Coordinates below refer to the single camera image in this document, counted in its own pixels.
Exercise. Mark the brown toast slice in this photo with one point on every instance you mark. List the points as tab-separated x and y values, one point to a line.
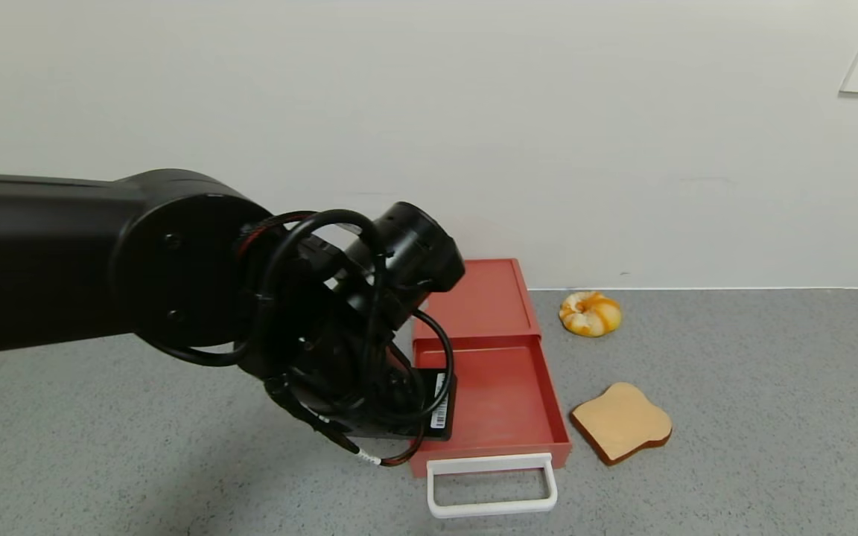
623	420

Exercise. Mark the orange glazed donut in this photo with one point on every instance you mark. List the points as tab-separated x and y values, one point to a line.
589	314

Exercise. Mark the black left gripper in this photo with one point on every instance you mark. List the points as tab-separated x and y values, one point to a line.
440	408

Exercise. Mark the black and silver left robot arm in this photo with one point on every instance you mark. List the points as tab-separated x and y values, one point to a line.
64	260

